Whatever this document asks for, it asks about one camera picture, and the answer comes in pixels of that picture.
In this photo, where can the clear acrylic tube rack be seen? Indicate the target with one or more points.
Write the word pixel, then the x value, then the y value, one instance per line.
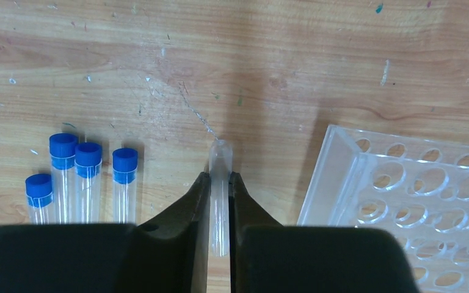
pixel 416 189

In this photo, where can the clear test tube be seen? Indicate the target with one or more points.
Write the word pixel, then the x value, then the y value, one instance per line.
pixel 220 169

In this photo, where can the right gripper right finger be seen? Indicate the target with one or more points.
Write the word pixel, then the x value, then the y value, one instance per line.
pixel 266 256

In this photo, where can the blue capped tube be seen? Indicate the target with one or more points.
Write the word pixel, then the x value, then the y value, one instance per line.
pixel 62 151
pixel 40 199
pixel 124 196
pixel 88 163

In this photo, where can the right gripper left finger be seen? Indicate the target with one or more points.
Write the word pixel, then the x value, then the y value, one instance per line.
pixel 156 256

